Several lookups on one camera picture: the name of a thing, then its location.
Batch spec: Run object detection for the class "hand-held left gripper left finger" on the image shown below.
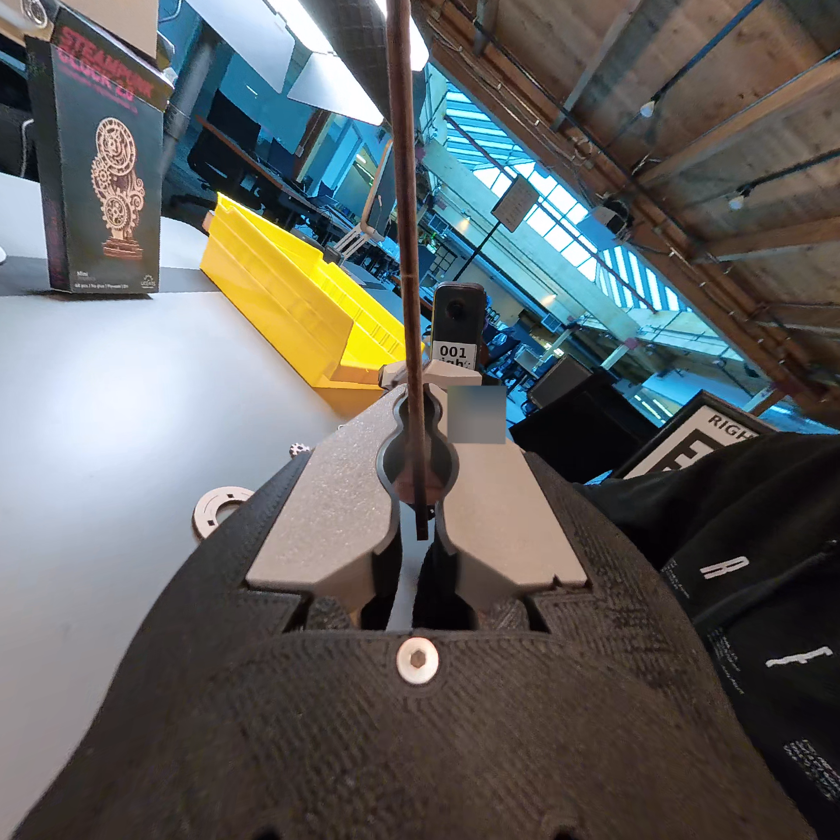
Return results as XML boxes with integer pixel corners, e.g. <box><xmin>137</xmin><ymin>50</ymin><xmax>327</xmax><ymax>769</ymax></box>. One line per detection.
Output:
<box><xmin>246</xmin><ymin>384</ymin><xmax>421</xmax><ymax>621</ymax></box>

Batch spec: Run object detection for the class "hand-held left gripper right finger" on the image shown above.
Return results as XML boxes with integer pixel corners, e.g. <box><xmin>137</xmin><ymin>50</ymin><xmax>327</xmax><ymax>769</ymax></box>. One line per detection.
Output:
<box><xmin>427</xmin><ymin>386</ymin><xmax>588</xmax><ymax>616</ymax></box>

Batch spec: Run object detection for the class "wooden gear puzzle sheet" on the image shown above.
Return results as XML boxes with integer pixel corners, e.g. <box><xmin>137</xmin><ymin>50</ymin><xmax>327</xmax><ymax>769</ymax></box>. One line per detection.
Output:
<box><xmin>386</xmin><ymin>0</ymin><xmax>431</xmax><ymax>540</ymax></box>

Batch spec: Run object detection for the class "yellow plastic bin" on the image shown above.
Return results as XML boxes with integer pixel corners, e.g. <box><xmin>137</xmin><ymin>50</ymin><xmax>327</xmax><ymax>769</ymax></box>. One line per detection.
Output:
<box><xmin>199</xmin><ymin>192</ymin><xmax>409</xmax><ymax>391</ymax></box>

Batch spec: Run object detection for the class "person's right forearm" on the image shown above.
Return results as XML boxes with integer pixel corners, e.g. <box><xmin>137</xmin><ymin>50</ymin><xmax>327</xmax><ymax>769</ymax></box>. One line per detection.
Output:
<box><xmin>574</xmin><ymin>430</ymin><xmax>840</xmax><ymax>546</ymax></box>

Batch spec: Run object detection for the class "grey desk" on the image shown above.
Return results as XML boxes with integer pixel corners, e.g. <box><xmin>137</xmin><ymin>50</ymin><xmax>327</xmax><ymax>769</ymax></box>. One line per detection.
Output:
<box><xmin>0</xmin><ymin>172</ymin><xmax>421</xmax><ymax>840</ymax></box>

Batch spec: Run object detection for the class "background long desk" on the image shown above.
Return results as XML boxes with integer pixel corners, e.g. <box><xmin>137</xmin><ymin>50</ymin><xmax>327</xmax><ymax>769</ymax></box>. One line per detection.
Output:
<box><xmin>197</xmin><ymin>115</ymin><xmax>368</xmax><ymax>237</ymax></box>

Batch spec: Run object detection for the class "black equipment case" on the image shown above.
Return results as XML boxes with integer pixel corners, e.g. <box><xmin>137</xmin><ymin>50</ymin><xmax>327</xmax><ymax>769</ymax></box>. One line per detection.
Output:
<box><xmin>508</xmin><ymin>354</ymin><xmax>664</xmax><ymax>483</ymax></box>

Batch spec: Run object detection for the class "hanging white sign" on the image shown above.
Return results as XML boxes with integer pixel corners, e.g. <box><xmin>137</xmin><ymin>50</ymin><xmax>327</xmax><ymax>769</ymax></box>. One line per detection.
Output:
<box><xmin>492</xmin><ymin>176</ymin><xmax>540</xmax><ymax>232</ymax></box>

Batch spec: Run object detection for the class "monitor on pale curved stand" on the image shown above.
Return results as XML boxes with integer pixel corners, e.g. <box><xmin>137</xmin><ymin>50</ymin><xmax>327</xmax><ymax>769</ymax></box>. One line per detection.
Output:
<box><xmin>328</xmin><ymin>141</ymin><xmax>400</xmax><ymax>265</ymax></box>

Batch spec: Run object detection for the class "ceiling-mounted white device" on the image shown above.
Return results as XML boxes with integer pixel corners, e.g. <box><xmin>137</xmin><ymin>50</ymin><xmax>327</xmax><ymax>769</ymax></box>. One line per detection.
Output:
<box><xmin>591</xmin><ymin>200</ymin><xmax>634</xmax><ymax>238</ymax></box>

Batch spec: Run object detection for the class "black framed marker board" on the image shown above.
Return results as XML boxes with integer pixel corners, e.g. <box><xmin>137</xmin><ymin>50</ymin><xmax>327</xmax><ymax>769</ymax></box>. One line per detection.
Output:
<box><xmin>610</xmin><ymin>390</ymin><xmax>782</xmax><ymax>481</ymax></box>

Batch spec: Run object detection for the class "overhead studio light panel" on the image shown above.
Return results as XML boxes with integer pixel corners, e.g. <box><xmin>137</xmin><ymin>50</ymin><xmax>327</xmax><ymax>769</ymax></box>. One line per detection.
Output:
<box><xmin>262</xmin><ymin>0</ymin><xmax>429</xmax><ymax>127</ymax></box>

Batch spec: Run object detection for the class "black office chair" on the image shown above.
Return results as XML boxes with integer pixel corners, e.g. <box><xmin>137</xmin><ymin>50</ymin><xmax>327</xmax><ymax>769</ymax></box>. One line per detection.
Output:
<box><xmin>187</xmin><ymin>88</ymin><xmax>258</xmax><ymax>198</ymax></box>

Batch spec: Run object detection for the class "grey metal pole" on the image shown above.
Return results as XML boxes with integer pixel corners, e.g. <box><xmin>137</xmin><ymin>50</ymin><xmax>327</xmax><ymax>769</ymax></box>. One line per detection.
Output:
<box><xmin>164</xmin><ymin>26</ymin><xmax>231</xmax><ymax>155</ymax></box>

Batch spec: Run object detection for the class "black puzzle box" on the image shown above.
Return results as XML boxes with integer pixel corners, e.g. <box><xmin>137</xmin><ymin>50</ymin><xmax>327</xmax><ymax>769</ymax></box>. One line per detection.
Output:
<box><xmin>25</xmin><ymin>7</ymin><xmax>175</xmax><ymax>294</ymax></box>

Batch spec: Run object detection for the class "large wooden ring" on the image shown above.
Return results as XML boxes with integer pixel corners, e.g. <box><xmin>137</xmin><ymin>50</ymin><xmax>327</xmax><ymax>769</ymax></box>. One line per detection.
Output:
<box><xmin>192</xmin><ymin>486</ymin><xmax>256</xmax><ymax>540</ymax></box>

